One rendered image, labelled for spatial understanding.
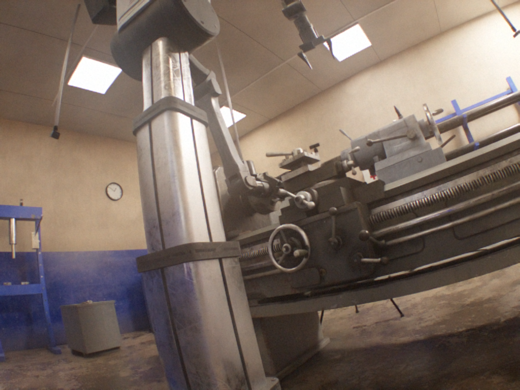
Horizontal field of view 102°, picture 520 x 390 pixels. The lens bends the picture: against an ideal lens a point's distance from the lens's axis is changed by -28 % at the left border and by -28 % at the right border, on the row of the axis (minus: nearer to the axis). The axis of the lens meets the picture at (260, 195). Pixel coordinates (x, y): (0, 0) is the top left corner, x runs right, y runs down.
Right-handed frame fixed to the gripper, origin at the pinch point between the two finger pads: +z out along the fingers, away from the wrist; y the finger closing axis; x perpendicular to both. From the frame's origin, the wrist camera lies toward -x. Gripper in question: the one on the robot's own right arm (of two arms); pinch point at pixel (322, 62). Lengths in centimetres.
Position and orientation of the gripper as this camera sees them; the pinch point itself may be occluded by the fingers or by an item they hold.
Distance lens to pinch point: 116.3
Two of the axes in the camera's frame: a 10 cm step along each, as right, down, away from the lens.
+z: 4.3, 8.8, 2.2
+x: -3.1, 3.7, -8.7
